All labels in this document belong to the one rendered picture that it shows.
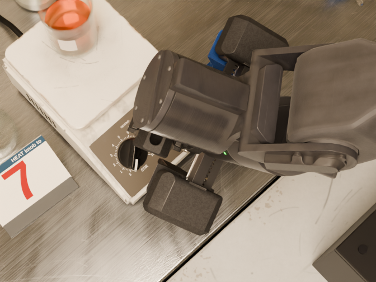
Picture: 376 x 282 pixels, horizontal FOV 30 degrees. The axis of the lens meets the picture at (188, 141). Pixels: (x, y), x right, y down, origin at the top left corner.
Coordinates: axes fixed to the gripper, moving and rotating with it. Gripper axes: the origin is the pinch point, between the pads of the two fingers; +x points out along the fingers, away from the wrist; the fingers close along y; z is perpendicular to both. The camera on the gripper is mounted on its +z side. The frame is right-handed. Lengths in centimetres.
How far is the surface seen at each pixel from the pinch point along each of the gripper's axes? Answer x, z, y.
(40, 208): 15.0, 6.1, 14.4
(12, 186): 14.9, 9.9, 13.3
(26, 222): 15.0, 6.8, 16.3
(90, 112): 8.5, 7.3, 3.0
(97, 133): 9.5, 5.5, 4.6
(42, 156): 14.6, 8.5, 9.2
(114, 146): 9.5, 3.2, 5.0
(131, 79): 8.4, 4.9, -1.8
